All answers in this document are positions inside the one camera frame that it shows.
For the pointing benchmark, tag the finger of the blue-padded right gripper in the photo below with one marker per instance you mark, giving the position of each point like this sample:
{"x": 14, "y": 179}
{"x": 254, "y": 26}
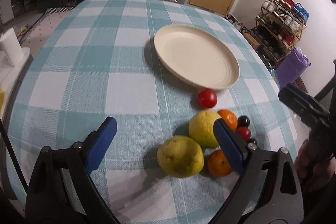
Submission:
{"x": 311, "y": 113}
{"x": 300, "y": 93}

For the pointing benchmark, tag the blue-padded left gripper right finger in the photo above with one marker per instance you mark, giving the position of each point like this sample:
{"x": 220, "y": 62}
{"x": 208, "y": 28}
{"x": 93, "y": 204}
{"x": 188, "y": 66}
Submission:
{"x": 267, "y": 190}

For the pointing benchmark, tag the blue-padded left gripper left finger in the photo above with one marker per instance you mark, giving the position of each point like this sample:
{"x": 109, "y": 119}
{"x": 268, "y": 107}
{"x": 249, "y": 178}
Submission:
{"x": 47, "y": 198}

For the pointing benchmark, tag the small red tomato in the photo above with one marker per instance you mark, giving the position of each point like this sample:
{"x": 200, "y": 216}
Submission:
{"x": 244, "y": 132}

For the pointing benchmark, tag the orange mandarin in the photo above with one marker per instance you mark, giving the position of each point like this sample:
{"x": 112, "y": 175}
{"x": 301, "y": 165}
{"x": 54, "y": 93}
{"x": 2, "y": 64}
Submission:
{"x": 230, "y": 118}
{"x": 217, "y": 164}

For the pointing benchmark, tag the orange mandarin front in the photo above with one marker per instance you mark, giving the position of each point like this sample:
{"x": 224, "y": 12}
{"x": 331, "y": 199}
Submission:
{"x": 217, "y": 164}

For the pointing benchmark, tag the yellow-green guava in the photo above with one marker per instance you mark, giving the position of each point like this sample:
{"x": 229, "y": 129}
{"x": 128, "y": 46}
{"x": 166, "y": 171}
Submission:
{"x": 201, "y": 128}
{"x": 180, "y": 156}

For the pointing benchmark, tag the yellow-green guava front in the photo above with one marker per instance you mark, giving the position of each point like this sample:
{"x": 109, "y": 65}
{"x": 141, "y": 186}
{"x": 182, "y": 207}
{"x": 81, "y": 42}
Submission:
{"x": 180, "y": 156}

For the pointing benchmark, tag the dark plum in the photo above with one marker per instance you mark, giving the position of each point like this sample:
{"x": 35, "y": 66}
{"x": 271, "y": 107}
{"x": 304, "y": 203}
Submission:
{"x": 243, "y": 121}
{"x": 253, "y": 141}

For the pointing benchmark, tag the person's right hand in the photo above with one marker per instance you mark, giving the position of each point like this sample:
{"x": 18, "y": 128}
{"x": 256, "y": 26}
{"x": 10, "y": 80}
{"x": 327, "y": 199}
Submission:
{"x": 312, "y": 177}

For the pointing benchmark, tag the purple bag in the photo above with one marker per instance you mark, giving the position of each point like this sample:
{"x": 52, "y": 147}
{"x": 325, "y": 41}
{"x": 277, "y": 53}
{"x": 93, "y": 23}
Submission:
{"x": 292, "y": 67}

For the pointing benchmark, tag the blue patterned package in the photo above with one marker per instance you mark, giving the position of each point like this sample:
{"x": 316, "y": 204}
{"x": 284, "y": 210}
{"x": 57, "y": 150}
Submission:
{"x": 274, "y": 76}

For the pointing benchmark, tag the wooden shoe rack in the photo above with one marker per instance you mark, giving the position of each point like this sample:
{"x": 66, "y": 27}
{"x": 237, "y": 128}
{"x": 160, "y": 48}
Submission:
{"x": 279, "y": 27}

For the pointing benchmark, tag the red tomato near plate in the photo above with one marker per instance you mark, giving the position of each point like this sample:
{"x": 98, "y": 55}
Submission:
{"x": 207, "y": 99}

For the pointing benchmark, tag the cream round plate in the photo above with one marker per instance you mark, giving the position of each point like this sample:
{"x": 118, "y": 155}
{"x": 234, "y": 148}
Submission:
{"x": 196, "y": 57}

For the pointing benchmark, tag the yellow plastic bag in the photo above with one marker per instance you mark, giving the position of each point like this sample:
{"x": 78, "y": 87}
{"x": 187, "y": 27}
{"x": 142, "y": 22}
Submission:
{"x": 2, "y": 96}

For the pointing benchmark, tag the teal white checkered tablecloth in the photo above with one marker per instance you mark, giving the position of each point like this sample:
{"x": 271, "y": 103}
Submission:
{"x": 100, "y": 61}

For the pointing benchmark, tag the white paper towel roll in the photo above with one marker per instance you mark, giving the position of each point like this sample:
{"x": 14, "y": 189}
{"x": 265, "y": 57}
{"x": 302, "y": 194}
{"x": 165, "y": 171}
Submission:
{"x": 11, "y": 47}

